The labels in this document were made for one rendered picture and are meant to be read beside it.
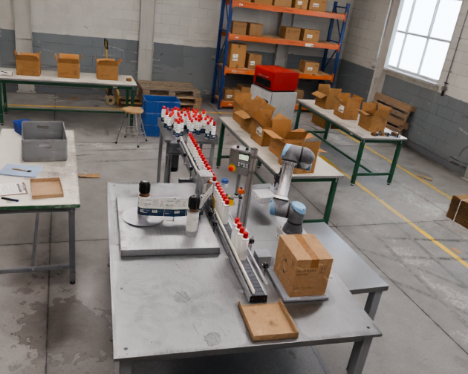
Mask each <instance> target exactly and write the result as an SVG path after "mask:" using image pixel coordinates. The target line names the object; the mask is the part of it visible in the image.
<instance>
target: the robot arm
mask: <svg viewBox="0 0 468 374"><path fill-rule="evenodd" d="M281 158H282V162H283V164H282V167H281V168H280V172H279V173H276V174H275V176H276V177H275V176H274V180H275V182H274V184H273V191H274V192H275V191H276V189H277V192H276V195H275V196H274V197H273V199H271V200H270V214H272V215H275V216H279V217H284V218H287V221H286V223H285V224H284V225H283V228H282V231H283V232H284V233H285V234H302V223H303V220H304V216H305V211H306V207H305V205H303V204H302V203H300V202H298V201H293V202H291V203H289V202H288V200H289V199H288V198H287V195H288V192H289V188H290V182H291V178H292V175H293V169H294V168H299V169H302V170H306V171H310V170H311V166H312V162H313V161H314V159H315V156H314V153H313V152H312V151H311V150H310V149H309V148H306V147H302V146H298V145H292V144H285V146H284V149H283V151H282V155H281ZM278 183H279V184H278Z"/></svg>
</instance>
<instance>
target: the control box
mask: <svg viewBox="0 0 468 374"><path fill-rule="evenodd" d="M236 147H237V145H234V146H232V147H231V148H230V158H229V165H228V170H227V171H228V172H232V173H235V174H240V175H244V176H247V177H248V174H249V168H250V159H251V151H250V148H249V151H245V149H246V147H244V146H240V147H239V148H240V149H237V148H236ZM239 152H241V153H244V154H249V155H250V158H249V162H246V161H243V160H239V159H238V155H239ZM238 161H239V162H242V163H247V164H249V167H248V169H247V168H242V167H238V166H237V162H238ZM230 166H232V167H233V168H234V170H233V171H229V167H230Z"/></svg>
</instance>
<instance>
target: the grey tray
mask: <svg viewBox="0 0 468 374"><path fill-rule="evenodd" d="M276 192H277V190H276V191H275V192H274V191H273V186H272V185H271V184H270V183H265V184H255V185H253V187H252V192H251V194H252V195H253V196H254V197H255V198H256V200H257V201H258V202H259V204H261V203H270V200H271V199H273V197H274V196H275V195H276Z"/></svg>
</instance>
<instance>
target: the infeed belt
mask: <svg viewBox="0 0 468 374"><path fill-rule="evenodd" d="M219 226H220V228H221V225H220V224H219ZM224 228H225V230H226V232H227V234H228V236H229V238H230V240H231V235H232V228H231V226H230V224H229V222H228V223H227V225H224ZM221 230H222V232H223V234H224V231H223V229H222V228H221ZM224 237H225V239H226V241H227V243H228V245H229V247H230V244H229V242H228V240H227V238H226V236H225V234H224ZM230 250H231V252H232V254H233V256H234V258H235V261H236V263H237V264H238V261H237V260H236V257H235V255H234V253H233V251H232V249H231V247H230ZM241 263H242V265H243V267H244V270H245V272H246V273H247V276H248V278H249V279H250V282H251V284H252V285H253V288H254V290H255V294H253V293H252V291H251V289H250V287H249V285H248V282H247V280H246V278H245V276H244V274H243V272H242V270H241V267H240V266H239V264H238V267H239V269H240V271H241V273H242V275H243V277H244V280H245V282H246V284H247V286H248V288H249V290H250V293H251V295H252V296H263V295H265V293H264V291H263V289H262V287H261V285H260V283H259V281H258V279H257V277H256V275H255V273H254V271H253V269H252V267H251V265H250V264H249V261H248V259H247V257H246V260H245V261H241Z"/></svg>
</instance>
